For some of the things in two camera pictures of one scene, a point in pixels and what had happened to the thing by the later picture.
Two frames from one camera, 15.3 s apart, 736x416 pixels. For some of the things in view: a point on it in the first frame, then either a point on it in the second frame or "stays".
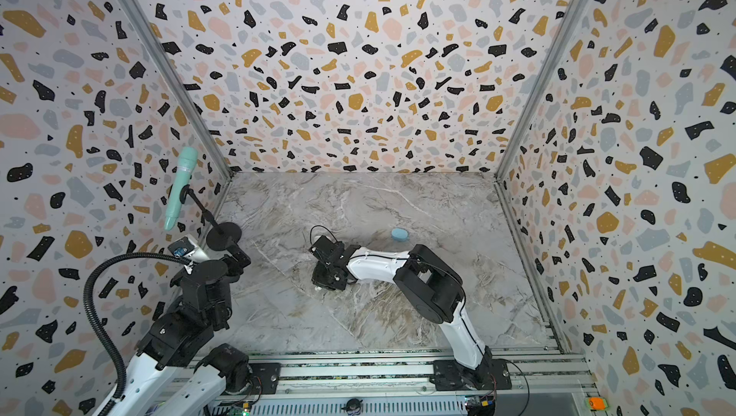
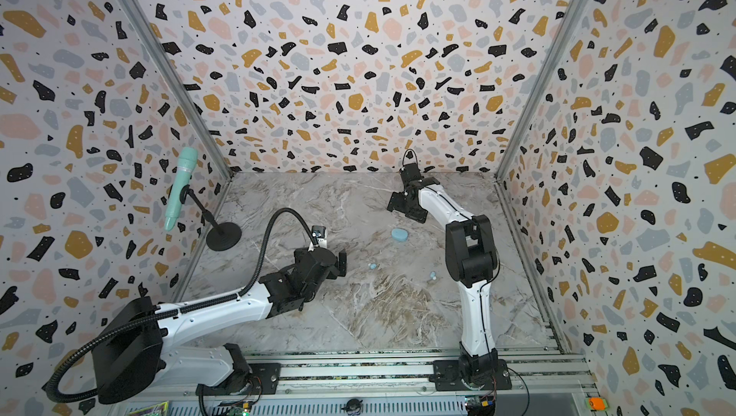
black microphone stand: x=223 y=235 stays
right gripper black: x=317 y=280 to x=397 y=202
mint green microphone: x=187 y=159 stays
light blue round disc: x=400 y=235 stays
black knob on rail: x=353 y=405 stays
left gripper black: x=235 y=266 to x=340 y=271
